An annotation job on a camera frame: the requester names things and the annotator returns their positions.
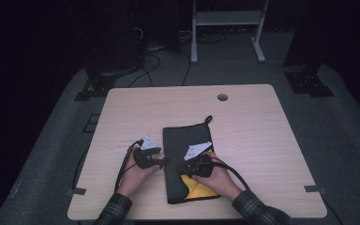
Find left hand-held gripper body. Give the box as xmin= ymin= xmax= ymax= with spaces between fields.
xmin=133 ymin=134 xmax=165 ymax=170

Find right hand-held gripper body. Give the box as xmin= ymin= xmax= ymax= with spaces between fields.
xmin=183 ymin=141 xmax=216 ymax=179

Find dark grey and yellow cloth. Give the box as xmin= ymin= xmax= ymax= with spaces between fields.
xmin=162 ymin=114 xmax=221 ymax=205

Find person's left hand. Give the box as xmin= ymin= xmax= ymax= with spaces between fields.
xmin=115 ymin=149 xmax=163 ymax=199

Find person's right hand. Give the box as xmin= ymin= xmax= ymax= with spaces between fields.
xmin=190 ymin=152 xmax=244 ymax=203

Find grey tape strip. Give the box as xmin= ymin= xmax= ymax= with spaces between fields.
xmin=304 ymin=185 xmax=328 ymax=195
xmin=67 ymin=187 xmax=87 ymax=197

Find black stand base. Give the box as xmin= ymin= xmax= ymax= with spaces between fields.
xmin=283 ymin=63 xmax=336 ymax=98
xmin=73 ymin=66 xmax=139 ymax=102

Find white metal stand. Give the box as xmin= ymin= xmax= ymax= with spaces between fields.
xmin=190 ymin=0 xmax=270 ymax=65

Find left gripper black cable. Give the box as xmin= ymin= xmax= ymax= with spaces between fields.
xmin=114 ymin=139 xmax=144 ymax=194

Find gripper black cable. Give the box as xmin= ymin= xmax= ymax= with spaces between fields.
xmin=210 ymin=156 xmax=251 ymax=191
xmin=114 ymin=139 xmax=144 ymax=194

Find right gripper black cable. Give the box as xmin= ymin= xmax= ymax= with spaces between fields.
xmin=210 ymin=156 xmax=251 ymax=191

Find black floor cables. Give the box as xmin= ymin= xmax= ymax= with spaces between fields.
xmin=127 ymin=27 xmax=192 ymax=88

